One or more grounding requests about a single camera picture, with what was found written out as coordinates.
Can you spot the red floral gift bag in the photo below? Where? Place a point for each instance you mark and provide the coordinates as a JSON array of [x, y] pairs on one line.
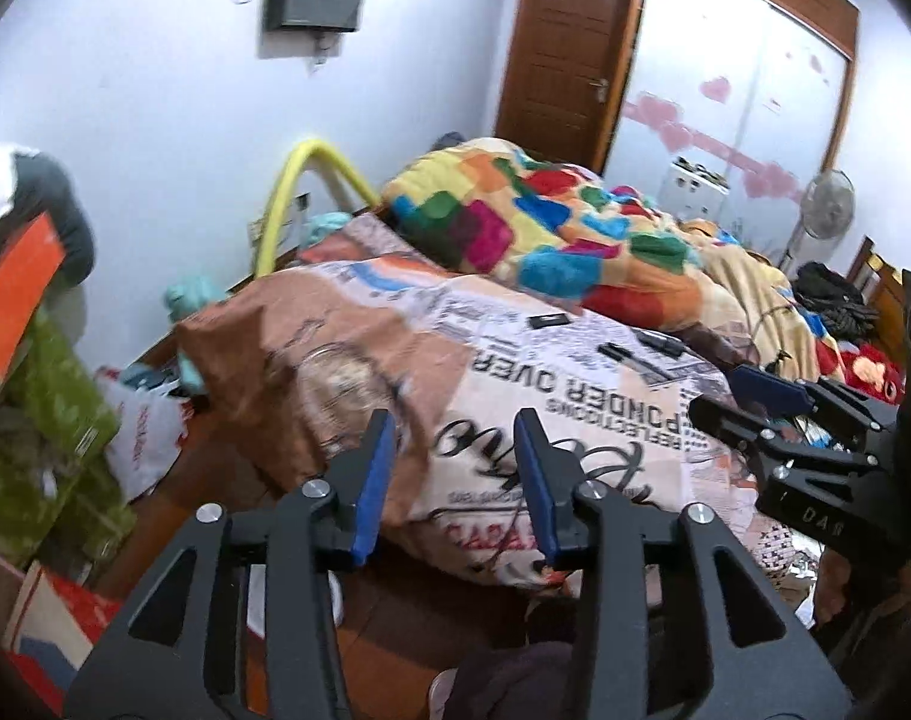
[[52, 629]]

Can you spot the white sliding wardrobe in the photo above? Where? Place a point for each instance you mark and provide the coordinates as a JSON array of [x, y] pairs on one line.
[[741, 87]]

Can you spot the beige cartoon blanket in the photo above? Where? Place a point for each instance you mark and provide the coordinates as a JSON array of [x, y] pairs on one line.
[[768, 325]]

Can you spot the orange box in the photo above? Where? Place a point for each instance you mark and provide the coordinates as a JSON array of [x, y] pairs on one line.
[[27, 266]]

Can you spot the newspaper print bed quilt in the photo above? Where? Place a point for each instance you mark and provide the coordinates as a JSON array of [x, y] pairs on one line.
[[296, 362]]

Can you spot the wooden headboard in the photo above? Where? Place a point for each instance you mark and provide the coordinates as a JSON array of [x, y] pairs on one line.
[[882, 288]]

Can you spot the black marker pen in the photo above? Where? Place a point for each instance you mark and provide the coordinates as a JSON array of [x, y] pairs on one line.
[[626, 357]]

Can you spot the green patterned gift bag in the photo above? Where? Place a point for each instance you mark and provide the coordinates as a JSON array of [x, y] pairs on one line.
[[59, 503]]

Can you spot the white small cabinet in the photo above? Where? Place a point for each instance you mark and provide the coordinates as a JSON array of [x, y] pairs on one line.
[[690, 191]]

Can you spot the black bag on bed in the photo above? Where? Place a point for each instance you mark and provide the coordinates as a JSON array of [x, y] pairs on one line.
[[841, 306]]

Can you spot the teal cloth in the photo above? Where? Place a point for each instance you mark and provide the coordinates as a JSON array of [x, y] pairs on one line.
[[188, 296]]

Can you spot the white standing fan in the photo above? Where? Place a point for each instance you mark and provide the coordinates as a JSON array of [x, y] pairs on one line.
[[825, 213]]

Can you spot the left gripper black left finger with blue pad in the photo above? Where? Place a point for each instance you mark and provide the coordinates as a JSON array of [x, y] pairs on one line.
[[175, 649]]

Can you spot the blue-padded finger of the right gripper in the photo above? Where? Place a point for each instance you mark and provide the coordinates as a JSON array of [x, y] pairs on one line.
[[762, 393]]

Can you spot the colourful patchwork fleece blanket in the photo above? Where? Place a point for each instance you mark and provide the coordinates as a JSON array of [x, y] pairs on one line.
[[485, 207]]

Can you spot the white slipper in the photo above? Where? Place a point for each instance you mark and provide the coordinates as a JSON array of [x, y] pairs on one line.
[[305, 599]]

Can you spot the white red plastic bag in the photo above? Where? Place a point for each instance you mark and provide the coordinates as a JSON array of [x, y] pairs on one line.
[[153, 424]]

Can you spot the small black flat object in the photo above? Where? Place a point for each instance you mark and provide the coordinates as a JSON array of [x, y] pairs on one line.
[[548, 321]]

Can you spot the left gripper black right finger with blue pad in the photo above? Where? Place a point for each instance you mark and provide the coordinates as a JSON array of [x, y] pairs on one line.
[[677, 620]]

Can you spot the brown wooden door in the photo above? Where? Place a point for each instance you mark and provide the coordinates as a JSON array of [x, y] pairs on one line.
[[557, 98]]

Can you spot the person's right hand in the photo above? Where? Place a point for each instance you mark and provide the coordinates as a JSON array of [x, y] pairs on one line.
[[834, 573]]

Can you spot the red plush toy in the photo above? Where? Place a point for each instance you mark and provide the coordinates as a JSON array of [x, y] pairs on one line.
[[869, 370]]

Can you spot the yellow hoop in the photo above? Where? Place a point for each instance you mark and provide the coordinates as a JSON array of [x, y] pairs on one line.
[[287, 210]]

